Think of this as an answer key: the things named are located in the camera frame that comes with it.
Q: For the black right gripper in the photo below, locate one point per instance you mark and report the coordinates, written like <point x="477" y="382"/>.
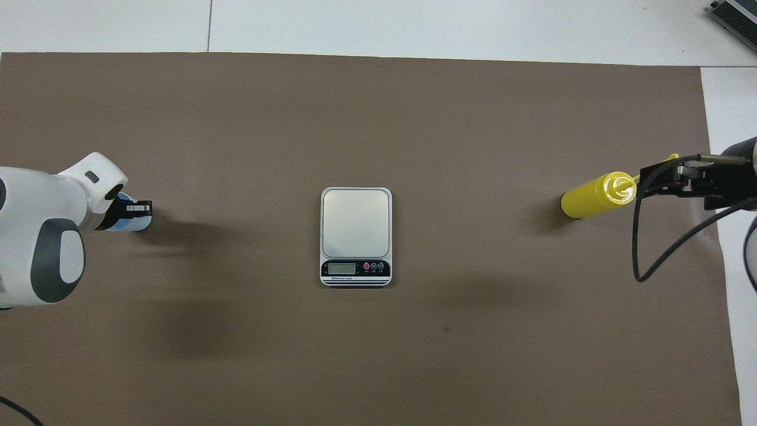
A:
<point x="732" y="180"/>

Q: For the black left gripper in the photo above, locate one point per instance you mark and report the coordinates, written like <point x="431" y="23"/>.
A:
<point x="117" y="214"/>

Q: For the light blue plastic cup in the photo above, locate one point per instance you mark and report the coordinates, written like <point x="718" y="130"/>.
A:
<point x="139" y="224"/>

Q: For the yellow squeeze bottle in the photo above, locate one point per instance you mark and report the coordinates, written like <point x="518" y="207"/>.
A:
<point x="591" y="198"/>

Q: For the silver digital kitchen scale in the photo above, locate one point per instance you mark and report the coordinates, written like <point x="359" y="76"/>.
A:
<point x="355" y="228"/>

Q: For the grey ribbed metal device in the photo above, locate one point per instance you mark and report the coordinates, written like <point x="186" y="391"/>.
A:
<point x="736" y="18"/>

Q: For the brown paper table mat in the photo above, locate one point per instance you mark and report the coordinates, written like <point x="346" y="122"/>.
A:
<point x="378" y="355"/>

